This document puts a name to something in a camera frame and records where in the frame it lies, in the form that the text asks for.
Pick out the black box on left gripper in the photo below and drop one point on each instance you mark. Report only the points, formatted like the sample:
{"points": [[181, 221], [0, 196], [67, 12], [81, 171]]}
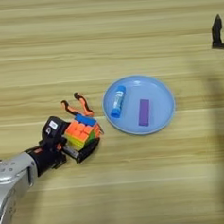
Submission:
{"points": [[55, 129]]}

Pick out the purple rectangular block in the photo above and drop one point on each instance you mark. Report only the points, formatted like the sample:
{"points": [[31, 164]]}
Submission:
{"points": [[144, 112]]}

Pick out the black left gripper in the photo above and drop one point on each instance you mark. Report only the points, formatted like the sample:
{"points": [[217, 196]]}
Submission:
{"points": [[46, 156]]}

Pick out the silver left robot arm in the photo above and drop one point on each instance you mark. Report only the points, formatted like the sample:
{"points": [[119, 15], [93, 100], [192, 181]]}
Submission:
{"points": [[11, 177]]}

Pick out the multicoloured puzzle cube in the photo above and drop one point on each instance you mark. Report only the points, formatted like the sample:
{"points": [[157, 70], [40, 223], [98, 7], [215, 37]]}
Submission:
{"points": [[82, 131]]}

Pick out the blue glue stick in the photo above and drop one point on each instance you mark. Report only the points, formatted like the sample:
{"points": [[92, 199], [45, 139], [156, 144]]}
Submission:
{"points": [[118, 102]]}

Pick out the round blue plate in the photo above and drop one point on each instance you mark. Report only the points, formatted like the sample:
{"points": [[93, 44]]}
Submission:
{"points": [[155, 114]]}

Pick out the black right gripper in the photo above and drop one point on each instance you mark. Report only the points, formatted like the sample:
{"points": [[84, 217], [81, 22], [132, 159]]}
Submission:
{"points": [[222, 46]]}

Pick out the orange and black pliers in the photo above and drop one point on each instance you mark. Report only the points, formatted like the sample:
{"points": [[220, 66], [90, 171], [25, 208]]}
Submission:
{"points": [[77, 108]]}

